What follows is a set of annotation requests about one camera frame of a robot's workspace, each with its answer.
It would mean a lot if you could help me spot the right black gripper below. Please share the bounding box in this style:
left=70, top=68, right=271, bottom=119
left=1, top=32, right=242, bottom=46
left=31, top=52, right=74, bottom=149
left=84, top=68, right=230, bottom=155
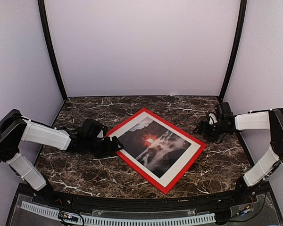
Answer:
left=192, top=121, right=229, bottom=142

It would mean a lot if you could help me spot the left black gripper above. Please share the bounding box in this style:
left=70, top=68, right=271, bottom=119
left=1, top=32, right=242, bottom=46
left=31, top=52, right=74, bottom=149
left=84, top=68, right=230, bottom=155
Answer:
left=84, top=136, right=124, bottom=159

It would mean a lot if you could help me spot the wooden picture frame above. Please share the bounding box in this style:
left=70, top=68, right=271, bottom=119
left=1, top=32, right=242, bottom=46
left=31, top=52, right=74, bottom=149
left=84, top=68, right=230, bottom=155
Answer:
left=104, top=107, right=207, bottom=195

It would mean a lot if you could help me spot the white mat board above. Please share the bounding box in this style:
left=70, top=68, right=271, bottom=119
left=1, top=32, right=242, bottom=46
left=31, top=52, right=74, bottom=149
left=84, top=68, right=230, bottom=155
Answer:
left=108, top=112, right=201, bottom=189

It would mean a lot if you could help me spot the clear acrylic sheet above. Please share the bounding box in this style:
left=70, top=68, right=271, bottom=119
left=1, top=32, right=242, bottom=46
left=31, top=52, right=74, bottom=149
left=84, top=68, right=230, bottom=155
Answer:
left=108, top=112, right=201, bottom=189

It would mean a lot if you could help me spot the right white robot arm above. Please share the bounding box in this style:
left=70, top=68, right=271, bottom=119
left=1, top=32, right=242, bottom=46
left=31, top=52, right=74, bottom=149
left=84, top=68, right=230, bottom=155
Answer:
left=193, top=102, right=283, bottom=204

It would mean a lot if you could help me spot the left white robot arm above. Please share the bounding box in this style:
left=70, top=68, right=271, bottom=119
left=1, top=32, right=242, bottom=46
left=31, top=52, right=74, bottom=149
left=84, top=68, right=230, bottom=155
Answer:
left=0, top=109, right=124, bottom=205

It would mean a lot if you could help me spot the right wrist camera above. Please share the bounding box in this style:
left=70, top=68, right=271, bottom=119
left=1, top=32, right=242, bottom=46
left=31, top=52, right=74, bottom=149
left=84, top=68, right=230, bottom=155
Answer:
left=215, top=102, right=233, bottom=121

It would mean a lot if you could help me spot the black front rail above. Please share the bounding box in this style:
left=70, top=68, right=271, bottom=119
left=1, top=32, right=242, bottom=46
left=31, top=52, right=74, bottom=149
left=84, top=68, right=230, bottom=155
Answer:
left=16, top=182, right=272, bottom=215

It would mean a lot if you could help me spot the white slotted cable duct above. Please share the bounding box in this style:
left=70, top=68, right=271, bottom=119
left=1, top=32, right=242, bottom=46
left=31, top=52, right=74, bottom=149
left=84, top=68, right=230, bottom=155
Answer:
left=20, top=201, right=216, bottom=226

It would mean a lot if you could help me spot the right black corner post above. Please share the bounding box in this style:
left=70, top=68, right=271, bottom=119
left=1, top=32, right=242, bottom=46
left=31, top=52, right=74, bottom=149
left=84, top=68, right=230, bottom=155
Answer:
left=217, top=0, right=247, bottom=102

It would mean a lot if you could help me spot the black corner post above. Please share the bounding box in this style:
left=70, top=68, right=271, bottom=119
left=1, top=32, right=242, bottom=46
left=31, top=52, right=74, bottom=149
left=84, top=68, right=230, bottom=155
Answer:
left=217, top=0, right=247, bottom=102
left=37, top=0, right=68, bottom=102

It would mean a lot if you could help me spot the left black corner post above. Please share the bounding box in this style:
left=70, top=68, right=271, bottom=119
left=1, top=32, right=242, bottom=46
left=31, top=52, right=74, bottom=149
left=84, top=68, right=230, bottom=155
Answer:
left=37, top=0, right=68, bottom=102

